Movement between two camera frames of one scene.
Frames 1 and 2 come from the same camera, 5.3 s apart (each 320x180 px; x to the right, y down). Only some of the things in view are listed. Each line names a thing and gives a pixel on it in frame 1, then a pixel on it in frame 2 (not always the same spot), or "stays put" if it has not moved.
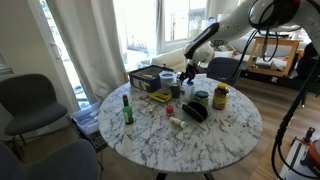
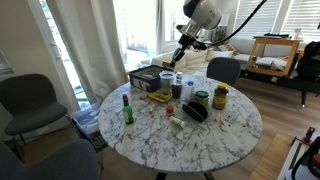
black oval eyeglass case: x=196 y=111 stays put
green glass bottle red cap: x=127 y=110 stays put
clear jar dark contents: x=175 y=89 stays put
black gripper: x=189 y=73 -> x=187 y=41
